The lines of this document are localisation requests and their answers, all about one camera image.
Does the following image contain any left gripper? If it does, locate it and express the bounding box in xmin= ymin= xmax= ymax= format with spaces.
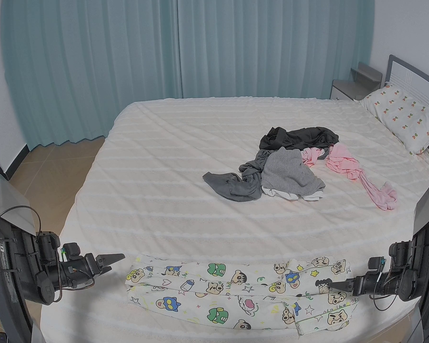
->
xmin=59 ymin=252 xmax=126 ymax=288

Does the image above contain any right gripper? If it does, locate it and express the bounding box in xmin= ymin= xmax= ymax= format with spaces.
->
xmin=353 ymin=272 xmax=389 ymax=297

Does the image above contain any white printed pyjama top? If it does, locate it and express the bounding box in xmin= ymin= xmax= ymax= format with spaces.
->
xmin=124 ymin=254 xmax=360 ymax=337

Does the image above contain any bed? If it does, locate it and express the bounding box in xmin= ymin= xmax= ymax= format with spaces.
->
xmin=39 ymin=54 xmax=429 ymax=343

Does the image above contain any pink garment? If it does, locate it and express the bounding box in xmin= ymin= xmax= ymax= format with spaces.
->
xmin=300 ymin=143 xmax=398 ymax=212

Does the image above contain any white garment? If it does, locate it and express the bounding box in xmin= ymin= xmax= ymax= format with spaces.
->
xmin=262 ymin=187 xmax=324 ymax=202

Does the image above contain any light grey garment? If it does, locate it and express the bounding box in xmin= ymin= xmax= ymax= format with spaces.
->
xmin=262 ymin=147 xmax=326 ymax=198

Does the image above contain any dark grey garment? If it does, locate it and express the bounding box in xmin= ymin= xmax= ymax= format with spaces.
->
xmin=202 ymin=149 xmax=272 ymax=203

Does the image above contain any black garment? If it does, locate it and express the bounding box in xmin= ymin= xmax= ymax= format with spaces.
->
xmin=259 ymin=126 xmax=340 ymax=151

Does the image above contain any white printed pillow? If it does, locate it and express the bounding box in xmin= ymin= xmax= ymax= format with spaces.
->
xmin=359 ymin=83 xmax=429 ymax=156

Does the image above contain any grey bedside table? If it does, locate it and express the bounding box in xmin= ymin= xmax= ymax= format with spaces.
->
xmin=330 ymin=62 xmax=384 ymax=102

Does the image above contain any blue-green curtain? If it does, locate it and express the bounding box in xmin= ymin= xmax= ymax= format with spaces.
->
xmin=177 ymin=0 xmax=376 ymax=100
xmin=0 ymin=0 xmax=182 ymax=148

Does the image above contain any black cable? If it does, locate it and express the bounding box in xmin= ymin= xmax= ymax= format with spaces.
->
xmin=0 ymin=205 xmax=42 ymax=239
xmin=53 ymin=277 xmax=96 ymax=303
xmin=369 ymin=291 xmax=399 ymax=312

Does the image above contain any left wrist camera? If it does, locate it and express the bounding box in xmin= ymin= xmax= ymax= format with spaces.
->
xmin=62 ymin=242 xmax=81 ymax=262

